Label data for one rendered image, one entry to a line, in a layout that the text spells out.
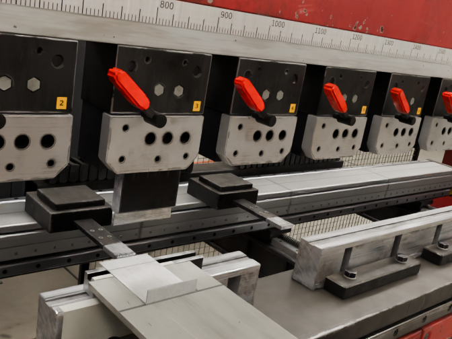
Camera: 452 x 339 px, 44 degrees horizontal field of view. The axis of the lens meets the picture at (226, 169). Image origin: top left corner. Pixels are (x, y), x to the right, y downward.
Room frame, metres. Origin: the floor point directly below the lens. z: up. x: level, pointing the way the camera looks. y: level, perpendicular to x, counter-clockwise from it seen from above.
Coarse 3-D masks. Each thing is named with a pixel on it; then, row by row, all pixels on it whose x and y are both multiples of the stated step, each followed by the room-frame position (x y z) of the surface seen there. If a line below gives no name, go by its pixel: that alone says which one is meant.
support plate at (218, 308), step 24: (192, 264) 0.81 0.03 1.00; (96, 288) 0.69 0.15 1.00; (120, 288) 0.70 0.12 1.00; (216, 288) 0.75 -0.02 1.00; (120, 312) 0.64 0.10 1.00; (144, 312) 0.65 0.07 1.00; (168, 312) 0.66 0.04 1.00; (192, 312) 0.67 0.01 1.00; (216, 312) 0.68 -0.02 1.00; (240, 312) 0.69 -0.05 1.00; (144, 336) 0.59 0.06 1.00; (168, 336) 0.60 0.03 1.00; (192, 336) 0.61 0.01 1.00; (216, 336) 0.62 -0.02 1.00; (240, 336) 0.63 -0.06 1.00; (264, 336) 0.64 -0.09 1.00; (288, 336) 0.65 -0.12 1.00
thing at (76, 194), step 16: (32, 192) 0.94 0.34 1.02; (48, 192) 0.92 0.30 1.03; (64, 192) 0.94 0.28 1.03; (80, 192) 0.95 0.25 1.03; (32, 208) 0.91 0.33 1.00; (48, 208) 0.88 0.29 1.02; (64, 208) 0.89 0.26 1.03; (80, 208) 0.91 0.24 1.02; (96, 208) 0.92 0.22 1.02; (48, 224) 0.86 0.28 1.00; (64, 224) 0.88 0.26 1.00; (80, 224) 0.88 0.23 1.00; (96, 224) 0.89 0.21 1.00; (96, 240) 0.83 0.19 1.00; (112, 240) 0.84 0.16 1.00; (112, 256) 0.79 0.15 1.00; (128, 256) 0.79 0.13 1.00
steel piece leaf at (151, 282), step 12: (144, 264) 0.78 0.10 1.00; (156, 264) 0.78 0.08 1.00; (120, 276) 0.73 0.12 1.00; (132, 276) 0.73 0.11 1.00; (144, 276) 0.74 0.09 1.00; (156, 276) 0.74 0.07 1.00; (168, 276) 0.75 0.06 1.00; (132, 288) 0.70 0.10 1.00; (144, 288) 0.70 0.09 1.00; (156, 288) 0.67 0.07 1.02; (168, 288) 0.69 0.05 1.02; (180, 288) 0.70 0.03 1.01; (192, 288) 0.72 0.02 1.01; (144, 300) 0.67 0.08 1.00; (156, 300) 0.68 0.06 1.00
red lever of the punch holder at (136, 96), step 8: (112, 72) 0.64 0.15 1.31; (120, 72) 0.64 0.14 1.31; (112, 80) 0.64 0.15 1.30; (120, 80) 0.64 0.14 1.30; (128, 80) 0.64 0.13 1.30; (120, 88) 0.64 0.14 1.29; (128, 88) 0.64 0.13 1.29; (136, 88) 0.65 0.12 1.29; (128, 96) 0.65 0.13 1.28; (136, 96) 0.65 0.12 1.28; (144, 96) 0.66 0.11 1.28; (136, 104) 0.66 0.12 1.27; (144, 104) 0.66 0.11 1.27; (144, 112) 0.68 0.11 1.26; (152, 112) 0.68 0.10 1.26; (144, 120) 0.69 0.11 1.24; (152, 120) 0.67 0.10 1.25; (160, 120) 0.67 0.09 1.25
